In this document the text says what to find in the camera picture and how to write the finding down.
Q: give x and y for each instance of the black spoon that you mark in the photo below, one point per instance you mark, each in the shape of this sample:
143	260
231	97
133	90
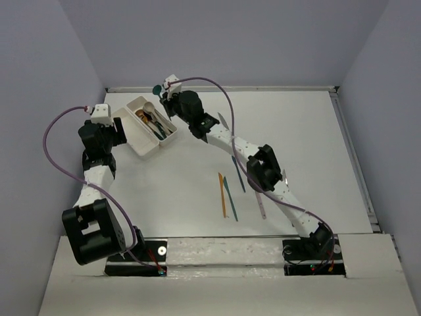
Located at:
165	127

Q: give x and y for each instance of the beige plastic spoon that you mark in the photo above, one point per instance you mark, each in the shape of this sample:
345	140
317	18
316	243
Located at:
149	108

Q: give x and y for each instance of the steel knife dark handle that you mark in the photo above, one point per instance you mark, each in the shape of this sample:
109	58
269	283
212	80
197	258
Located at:
285	176

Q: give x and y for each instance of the aluminium rail right edge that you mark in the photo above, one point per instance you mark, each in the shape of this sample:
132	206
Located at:
374	223

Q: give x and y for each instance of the white front cover board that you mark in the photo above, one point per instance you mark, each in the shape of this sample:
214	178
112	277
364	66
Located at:
235	276

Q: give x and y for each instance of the teal plastic spoon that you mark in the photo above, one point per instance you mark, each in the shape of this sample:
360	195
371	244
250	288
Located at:
157	91

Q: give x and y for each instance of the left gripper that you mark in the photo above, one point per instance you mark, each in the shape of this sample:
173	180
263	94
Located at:
120	133

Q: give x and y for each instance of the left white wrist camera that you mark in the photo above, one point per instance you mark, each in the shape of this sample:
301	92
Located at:
101	115

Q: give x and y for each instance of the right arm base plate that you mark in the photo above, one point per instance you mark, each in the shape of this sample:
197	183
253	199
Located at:
299	263

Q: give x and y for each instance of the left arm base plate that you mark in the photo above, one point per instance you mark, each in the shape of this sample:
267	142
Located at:
150	262

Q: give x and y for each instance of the steel knife teal handle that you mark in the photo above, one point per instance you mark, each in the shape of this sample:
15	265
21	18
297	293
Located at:
223	121

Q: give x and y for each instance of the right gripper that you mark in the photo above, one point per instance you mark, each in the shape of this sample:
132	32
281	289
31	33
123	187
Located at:
168	103

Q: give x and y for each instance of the steel knife pink handle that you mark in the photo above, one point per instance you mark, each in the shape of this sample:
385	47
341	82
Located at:
261	206

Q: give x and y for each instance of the gold spoon teal handle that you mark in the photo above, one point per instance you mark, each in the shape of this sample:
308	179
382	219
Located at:
155	130

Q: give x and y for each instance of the blue plastic knife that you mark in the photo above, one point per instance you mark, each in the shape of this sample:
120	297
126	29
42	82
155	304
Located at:
238	174

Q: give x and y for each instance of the aluminium rail back edge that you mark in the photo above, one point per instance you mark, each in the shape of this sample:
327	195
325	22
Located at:
146	89

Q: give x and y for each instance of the copper spoon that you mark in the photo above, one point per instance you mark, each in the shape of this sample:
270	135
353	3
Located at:
139	113

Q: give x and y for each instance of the teal plastic knife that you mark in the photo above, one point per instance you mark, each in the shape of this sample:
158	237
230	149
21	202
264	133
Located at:
225	182

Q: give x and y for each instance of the white container left compartment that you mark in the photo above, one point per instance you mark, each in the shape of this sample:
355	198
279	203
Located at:
139	138

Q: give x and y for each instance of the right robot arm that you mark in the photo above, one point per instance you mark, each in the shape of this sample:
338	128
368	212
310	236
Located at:
260	167

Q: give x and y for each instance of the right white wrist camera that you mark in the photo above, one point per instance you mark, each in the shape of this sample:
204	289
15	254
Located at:
172	85

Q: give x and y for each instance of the aluminium rail edge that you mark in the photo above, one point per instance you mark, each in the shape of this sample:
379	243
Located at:
146	89
374	223

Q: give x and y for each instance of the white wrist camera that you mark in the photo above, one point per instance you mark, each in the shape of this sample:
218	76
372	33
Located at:
101	115
172	85

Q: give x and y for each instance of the orange plastic knife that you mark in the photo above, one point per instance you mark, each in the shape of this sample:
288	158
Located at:
220	178

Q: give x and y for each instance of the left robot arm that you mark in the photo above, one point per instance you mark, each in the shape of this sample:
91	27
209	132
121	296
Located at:
92	228

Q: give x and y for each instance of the steel spoon teal handle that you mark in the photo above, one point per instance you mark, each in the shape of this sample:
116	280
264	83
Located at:
155	122

